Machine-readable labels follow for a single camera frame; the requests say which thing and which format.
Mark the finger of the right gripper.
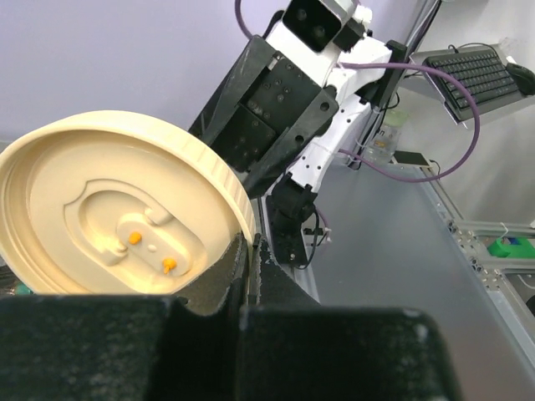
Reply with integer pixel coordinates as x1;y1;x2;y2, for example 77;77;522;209
240;124;299;196
189;35;275;145

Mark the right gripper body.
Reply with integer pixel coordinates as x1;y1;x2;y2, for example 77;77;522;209
240;53;339;197

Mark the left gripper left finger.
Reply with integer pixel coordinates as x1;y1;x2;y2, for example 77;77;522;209
1;235;248;400

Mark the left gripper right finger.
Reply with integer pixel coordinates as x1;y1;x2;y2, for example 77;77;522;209
237;236;462;400

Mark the cream round lid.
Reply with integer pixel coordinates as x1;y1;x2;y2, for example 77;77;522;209
1;110;256;294

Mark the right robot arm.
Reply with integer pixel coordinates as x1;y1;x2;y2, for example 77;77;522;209
190;26;406;268

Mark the clear plastic jar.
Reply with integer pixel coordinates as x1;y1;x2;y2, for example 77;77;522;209
364;109;409;166

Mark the smartphone on desk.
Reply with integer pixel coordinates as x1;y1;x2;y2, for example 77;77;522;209
392;150;431;169

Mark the black computer keyboard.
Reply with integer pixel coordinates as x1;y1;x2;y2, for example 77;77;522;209
423;46;522;123

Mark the black computer mouse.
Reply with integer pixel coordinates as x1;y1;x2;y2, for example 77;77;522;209
506;63;535;96

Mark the green plastic part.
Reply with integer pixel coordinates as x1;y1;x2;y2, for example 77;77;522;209
487;237;534;259

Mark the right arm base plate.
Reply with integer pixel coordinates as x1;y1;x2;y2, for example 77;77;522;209
265;196;332;270

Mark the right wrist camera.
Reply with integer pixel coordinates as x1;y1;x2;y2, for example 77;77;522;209
282;0;373;53

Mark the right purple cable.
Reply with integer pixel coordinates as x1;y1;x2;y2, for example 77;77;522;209
233;0;482;184

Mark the aluminium mounting rail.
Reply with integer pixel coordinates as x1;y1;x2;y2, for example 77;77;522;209
289;166;534;330

